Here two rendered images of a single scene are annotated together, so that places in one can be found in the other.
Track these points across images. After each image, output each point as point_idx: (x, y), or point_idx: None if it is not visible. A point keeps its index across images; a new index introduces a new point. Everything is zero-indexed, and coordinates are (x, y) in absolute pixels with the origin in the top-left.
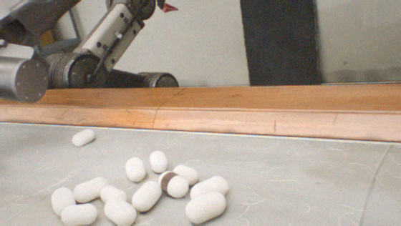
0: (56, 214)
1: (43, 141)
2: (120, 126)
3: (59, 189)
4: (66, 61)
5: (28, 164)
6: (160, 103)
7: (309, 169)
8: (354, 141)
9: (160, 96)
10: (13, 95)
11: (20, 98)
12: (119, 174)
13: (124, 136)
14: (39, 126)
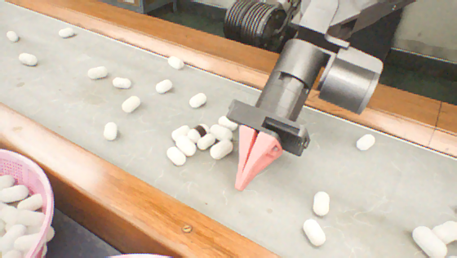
0: (431, 256)
1: (310, 128)
2: (387, 132)
3: (428, 231)
4: (262, 13)
5: (321, 160)
6: (432, 120)
7: None
8: None
9: (423, 108)
10: (356, 108)
11: (361, 113)
12: (442, 208)
13: (401, 148)
14: None
